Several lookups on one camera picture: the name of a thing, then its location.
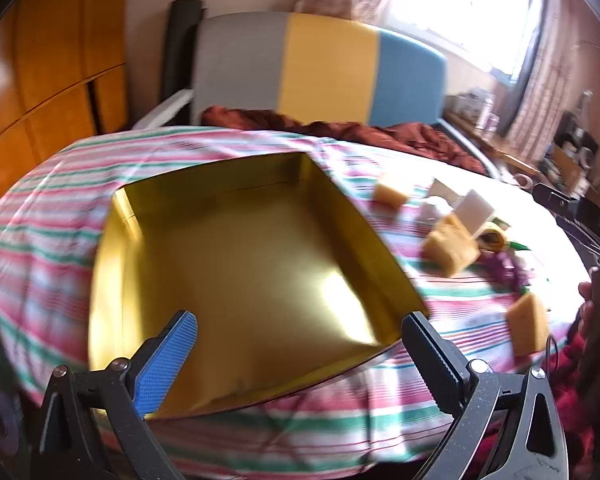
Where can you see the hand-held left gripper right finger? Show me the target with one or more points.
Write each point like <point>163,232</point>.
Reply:
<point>432,360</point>

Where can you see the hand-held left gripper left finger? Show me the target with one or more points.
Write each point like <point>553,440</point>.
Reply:
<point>167,355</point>

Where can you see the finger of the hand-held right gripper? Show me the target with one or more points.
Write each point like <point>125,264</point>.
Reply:
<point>555,200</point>

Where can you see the purple snack packet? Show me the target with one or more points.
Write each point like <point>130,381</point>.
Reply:
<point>507,270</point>

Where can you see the gold metal tin box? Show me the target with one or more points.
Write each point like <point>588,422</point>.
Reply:
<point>240,270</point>

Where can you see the brown cardboard box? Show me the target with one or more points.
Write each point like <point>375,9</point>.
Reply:
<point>392,191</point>
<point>450,250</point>
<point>527,322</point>

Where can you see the person's right hand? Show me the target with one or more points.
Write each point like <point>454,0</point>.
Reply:
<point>586,294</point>

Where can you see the cluttered dark shelf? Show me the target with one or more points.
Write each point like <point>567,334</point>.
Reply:
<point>572,150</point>

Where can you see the wooden desk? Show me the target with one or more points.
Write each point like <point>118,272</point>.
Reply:
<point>500,152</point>

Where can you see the white card box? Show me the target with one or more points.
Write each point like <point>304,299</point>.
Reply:
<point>474,212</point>

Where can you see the white crumpled ball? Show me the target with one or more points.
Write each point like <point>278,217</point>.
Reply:
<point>434,210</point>

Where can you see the beige patterned curtain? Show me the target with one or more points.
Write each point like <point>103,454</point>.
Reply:
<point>555,70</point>

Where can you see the red patterned blanket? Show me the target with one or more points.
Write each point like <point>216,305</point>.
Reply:
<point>575,410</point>

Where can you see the rust brown blanket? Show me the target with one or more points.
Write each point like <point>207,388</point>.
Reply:
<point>415,135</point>

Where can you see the pink green striped sheet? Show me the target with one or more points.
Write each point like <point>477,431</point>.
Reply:
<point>55,220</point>

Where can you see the bright window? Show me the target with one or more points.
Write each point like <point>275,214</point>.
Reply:
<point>455,10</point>

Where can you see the grey yellow blue headboard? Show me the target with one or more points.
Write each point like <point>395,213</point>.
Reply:
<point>330,65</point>

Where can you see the orange wooden wardrobe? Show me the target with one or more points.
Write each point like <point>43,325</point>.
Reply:
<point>45,60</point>

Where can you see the grey metal bed frame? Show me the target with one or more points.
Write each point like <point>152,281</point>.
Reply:
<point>472,147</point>

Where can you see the white padded rail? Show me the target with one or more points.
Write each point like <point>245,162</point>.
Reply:
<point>165,107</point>

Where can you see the black upright post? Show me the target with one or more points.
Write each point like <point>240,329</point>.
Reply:
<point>177,50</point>

